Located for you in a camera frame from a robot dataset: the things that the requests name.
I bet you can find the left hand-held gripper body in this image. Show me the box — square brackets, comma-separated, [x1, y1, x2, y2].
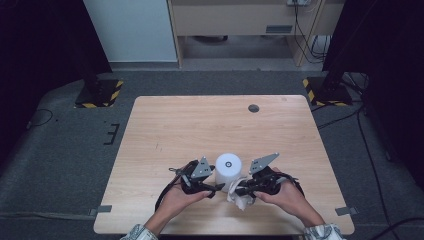
[179, 155, 216, 196]

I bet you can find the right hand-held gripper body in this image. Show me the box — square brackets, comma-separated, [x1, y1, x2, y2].
[244, 152, 288, 197]

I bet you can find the beige cloth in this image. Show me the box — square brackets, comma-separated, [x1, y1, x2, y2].
[226, 176, 257, 212]

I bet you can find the white cylindrical bottle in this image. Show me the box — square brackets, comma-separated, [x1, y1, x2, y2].
[214, 152, 244, 194]

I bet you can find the person's right hand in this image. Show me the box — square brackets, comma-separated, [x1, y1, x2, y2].
[254, 166, 314, 219]

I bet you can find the person's left hand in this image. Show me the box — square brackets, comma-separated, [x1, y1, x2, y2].
[159, 179, 214, 224]

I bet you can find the grey tape strip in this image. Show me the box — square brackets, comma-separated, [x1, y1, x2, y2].
[334, 206, 360, 217]
[88, 204, 114, 217]

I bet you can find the striped black stand base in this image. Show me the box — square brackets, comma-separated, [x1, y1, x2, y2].
[302, 76, 354, 108]
[74, 77, 125, 109]

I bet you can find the light wooden desk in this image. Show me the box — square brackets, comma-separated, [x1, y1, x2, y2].
[166, 0, 346, 70]

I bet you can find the white cabinet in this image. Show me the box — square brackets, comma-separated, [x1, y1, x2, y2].
[81, 0, 179, 64]

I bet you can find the dark curtain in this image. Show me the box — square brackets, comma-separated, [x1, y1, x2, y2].
[0, 0, 113, 169]
[321, 0, 424, 183]

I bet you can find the right hand-held gripper cable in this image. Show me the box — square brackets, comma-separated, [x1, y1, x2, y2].
[275, 171, 306, 198]

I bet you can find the hand-held gripper cable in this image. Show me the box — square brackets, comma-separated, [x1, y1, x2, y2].
[275, 171, 306, 198]
[154, 159, 199, 213]

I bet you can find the left hand-held gripper cable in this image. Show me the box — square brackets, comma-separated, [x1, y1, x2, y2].
[154, 159, 199, 213]

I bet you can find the long black floor cable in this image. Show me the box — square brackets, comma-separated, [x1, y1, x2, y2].
[355, 108, 392, 232]

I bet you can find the thick black floor cable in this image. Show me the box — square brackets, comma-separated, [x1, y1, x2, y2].
[369, 217, 424, 240]

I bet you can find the bundle of black hanging cables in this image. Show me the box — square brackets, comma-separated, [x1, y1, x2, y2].
[292, 2, 332, 65]

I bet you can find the thin black floor cable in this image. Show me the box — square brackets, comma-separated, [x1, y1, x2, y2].
[26, 107, 55, 130]

